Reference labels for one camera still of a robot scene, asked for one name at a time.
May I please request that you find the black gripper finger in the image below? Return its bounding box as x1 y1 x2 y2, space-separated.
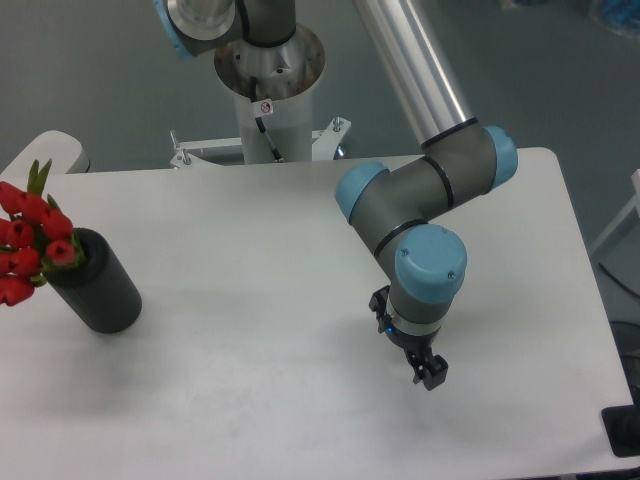
369 285 392 329
404 345 449 391

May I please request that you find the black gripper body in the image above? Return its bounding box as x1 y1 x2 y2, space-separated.
382 311 437 358

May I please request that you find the red tulip bouquet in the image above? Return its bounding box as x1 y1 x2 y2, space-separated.
1 160 87 307

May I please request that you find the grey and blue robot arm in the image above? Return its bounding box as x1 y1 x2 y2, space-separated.
155 1 518 389

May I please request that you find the black ribbed cylindrical vase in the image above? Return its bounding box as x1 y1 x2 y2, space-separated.
45 228 142 334

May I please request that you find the black device at table edge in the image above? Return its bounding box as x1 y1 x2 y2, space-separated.
601 405 639 458

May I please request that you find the white chair back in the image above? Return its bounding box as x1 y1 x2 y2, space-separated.
1 130 93 180

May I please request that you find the blue item in plastic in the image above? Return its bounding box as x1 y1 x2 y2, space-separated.
589 0 639 38

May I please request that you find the black cable on floor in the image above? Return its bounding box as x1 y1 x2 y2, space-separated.
599 263 640 298

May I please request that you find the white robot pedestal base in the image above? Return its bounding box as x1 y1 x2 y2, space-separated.
170 24 351 169

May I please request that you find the black cable on pedestal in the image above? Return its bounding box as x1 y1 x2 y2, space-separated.
249 75 286 164

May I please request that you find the white frame at right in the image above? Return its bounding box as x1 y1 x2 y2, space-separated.
587 170 639 257

